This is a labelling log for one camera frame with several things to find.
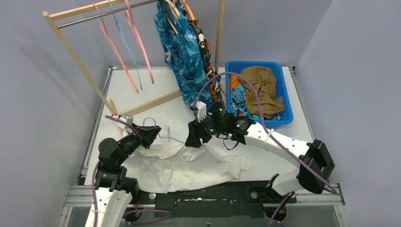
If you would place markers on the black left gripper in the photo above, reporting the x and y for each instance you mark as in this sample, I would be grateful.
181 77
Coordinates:
141 135

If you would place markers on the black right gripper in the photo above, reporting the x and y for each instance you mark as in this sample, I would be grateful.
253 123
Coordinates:
197 134

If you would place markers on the light blue hanger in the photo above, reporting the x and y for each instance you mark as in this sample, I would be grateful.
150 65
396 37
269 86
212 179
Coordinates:
126 43
163 136

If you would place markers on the white shorts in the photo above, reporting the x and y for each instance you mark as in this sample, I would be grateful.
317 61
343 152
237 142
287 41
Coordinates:
170 166

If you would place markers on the light blue shark print shorts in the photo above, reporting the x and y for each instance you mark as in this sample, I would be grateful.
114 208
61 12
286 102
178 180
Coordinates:
239 103

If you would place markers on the khaki brown shorts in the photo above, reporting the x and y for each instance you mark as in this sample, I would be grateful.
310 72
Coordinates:
263 83

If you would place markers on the thick pink hanger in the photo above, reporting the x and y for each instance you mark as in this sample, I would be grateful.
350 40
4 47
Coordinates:
129 16

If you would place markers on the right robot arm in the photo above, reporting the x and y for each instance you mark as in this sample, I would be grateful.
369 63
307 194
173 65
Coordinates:
312 160

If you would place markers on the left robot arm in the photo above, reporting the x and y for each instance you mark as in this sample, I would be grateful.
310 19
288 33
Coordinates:
112 189

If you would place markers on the orange camouflage shorts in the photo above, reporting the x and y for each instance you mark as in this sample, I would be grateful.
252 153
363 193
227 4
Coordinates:
205 52

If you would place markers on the dark blue leaf print shorts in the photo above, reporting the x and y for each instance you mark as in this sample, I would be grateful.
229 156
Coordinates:
182 53

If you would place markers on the orange hanger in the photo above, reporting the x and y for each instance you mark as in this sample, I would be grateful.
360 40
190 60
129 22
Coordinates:
189 10

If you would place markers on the wooden hanger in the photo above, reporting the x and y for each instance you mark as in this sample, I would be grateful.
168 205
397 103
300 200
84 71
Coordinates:
171 12

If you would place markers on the blue plastic bin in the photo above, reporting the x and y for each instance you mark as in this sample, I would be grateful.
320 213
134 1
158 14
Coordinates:
281 89

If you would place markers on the wooden clothes rack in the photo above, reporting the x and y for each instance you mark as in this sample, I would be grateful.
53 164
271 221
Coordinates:
51 18

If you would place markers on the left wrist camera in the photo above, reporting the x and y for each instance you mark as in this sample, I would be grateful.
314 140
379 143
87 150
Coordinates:
125 121

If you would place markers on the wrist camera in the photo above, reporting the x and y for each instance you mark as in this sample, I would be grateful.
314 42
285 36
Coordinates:
200 109
125 121

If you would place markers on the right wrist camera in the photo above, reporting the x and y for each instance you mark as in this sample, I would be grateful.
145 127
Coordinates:
200 109

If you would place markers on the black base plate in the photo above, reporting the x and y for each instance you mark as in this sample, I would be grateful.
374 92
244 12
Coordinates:
247 198

